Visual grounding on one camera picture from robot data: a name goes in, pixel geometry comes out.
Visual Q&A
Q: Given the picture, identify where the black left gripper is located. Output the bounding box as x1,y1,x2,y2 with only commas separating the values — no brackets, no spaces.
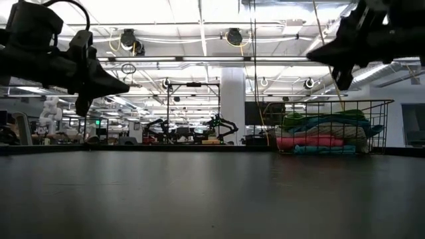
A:
0,29,130,117

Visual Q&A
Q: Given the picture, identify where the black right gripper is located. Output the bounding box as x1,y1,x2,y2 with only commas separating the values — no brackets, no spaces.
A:
307,0,425,91

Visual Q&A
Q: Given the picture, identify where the light blue microfiber towel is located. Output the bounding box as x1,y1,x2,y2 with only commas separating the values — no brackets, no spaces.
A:
288,116,385,137

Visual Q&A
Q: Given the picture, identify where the green microfiber towel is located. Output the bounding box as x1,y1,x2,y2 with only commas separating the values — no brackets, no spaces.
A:
282,109,368,129

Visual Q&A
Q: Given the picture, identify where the pink microfiber towel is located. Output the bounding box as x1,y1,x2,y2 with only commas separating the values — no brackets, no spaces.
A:
276,134,345,150

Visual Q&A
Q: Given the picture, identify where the teal microfiber towel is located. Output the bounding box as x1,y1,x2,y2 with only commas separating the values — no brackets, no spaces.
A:
292,144,357,155

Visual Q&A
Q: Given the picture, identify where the wire basket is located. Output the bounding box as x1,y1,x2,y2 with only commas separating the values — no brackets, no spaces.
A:
263,98,395,155

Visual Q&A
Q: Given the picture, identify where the black metal rack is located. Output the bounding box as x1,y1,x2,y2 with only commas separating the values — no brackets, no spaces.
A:
62,114,110,143

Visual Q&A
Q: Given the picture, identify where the grey curved chair back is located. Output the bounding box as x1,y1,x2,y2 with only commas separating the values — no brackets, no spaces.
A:
11,112,34,146

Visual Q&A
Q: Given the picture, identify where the dark monitor screen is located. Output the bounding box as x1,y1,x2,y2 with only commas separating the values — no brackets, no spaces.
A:
244,101,286,126

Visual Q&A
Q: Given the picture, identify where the white square pillar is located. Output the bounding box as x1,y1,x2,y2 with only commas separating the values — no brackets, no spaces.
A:
220,67,247,145

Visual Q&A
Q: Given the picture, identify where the long ceiling light bar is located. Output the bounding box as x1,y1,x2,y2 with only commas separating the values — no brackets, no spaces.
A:
96,55,425,63

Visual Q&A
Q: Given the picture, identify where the yellow hanging cable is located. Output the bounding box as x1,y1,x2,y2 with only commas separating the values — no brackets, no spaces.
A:
311,0,346,110

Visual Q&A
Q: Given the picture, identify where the silver ceiling air duct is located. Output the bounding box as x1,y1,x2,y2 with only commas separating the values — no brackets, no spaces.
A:
327,61,425,94

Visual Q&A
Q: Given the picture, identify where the black ceiling cable reel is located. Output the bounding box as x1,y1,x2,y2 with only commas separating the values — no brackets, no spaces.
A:
224,27,253,56
109,28,147,57

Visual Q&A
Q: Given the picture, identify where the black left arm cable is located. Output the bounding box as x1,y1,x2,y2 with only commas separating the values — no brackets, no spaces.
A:
42,0,91,33

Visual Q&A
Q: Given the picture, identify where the black metal frame stand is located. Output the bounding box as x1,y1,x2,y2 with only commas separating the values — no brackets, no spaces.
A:
165,81,221,120

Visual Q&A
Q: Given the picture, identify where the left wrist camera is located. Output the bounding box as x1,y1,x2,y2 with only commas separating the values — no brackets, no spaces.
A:
5,1,64,52

